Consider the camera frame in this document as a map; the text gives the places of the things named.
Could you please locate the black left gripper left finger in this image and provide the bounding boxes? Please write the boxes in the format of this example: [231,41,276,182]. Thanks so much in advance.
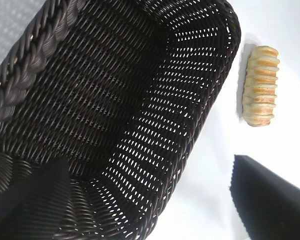
[0,157,75,240]

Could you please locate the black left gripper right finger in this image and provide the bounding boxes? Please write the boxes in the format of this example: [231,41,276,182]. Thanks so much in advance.
[229,154,300,240]

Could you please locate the dark brown wicker basket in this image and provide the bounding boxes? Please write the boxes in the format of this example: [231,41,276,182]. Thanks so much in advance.
[0,0,242,240]

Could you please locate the long striped bread roll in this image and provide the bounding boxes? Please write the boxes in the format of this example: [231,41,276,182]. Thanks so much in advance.
[241,45,281,127]

